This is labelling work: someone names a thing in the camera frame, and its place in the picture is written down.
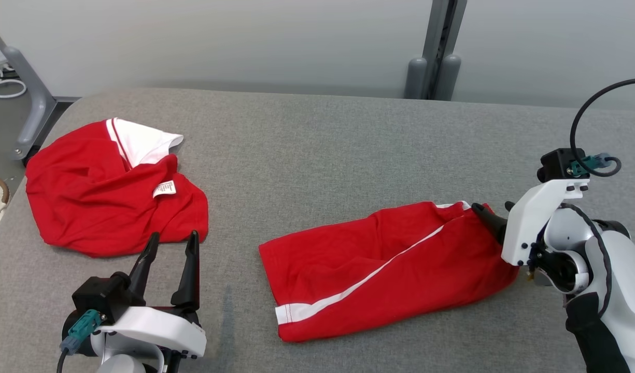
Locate white floor cable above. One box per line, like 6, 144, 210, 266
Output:
0, 66, 27, 99

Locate red t-shirt with white sleeves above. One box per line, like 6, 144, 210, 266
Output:
25, 118, 209, 258

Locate teal left camera connector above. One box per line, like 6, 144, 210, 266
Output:
60, 309, 102, 354

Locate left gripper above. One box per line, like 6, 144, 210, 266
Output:
92, 230, 201, 373

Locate grey rounded cylinder foot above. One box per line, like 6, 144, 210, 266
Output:
404, 57, 428, 99
435, 54, 461, 101

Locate grey metal frame leg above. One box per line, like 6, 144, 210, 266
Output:
0, 16, 57, 161

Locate grey metal partition post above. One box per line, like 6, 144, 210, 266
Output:
421, 0, 468, 100

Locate red shorts with white stripe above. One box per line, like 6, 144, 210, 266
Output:
259, 200, 520, 343

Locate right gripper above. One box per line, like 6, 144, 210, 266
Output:
471, 201, 604, 294

